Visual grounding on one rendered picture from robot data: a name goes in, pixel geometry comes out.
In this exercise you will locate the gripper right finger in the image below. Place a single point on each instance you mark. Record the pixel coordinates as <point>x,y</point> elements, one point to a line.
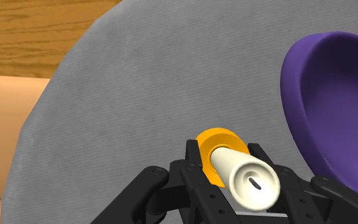
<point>293,192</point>

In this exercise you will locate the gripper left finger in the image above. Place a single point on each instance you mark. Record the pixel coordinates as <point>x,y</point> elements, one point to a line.
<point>197,192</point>

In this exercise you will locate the purple bowl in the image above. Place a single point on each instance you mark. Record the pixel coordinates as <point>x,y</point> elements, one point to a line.
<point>336,108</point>

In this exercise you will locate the white candle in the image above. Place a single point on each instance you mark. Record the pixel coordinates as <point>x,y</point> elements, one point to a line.
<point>247,183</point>

